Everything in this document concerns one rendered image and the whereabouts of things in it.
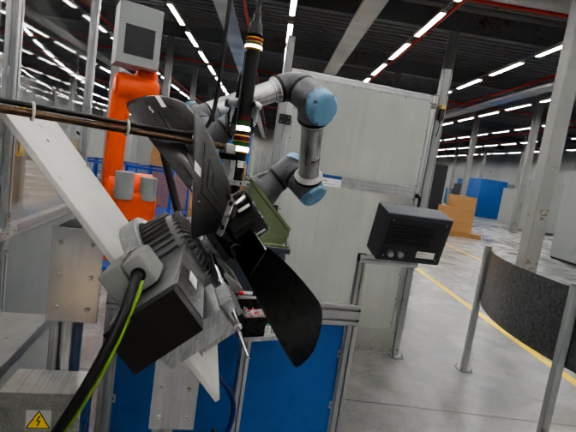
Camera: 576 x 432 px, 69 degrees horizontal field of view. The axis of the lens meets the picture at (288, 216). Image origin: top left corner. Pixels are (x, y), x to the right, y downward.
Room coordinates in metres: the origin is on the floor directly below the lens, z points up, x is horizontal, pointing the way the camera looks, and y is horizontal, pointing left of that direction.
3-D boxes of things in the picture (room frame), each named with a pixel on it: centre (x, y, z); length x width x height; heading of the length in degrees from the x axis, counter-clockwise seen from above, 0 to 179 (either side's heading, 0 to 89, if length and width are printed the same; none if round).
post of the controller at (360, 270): (1.54, -0.30, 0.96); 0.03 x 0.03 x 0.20; 12
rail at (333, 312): (1.45, 0.12, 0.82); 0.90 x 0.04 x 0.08; 102
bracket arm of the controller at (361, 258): (1.56, -0.40, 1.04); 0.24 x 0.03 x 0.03; 102
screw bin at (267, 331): (1.30, 0.02, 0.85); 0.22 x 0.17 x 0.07; 116
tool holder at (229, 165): (1.07, 0.15, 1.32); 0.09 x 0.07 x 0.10; 137
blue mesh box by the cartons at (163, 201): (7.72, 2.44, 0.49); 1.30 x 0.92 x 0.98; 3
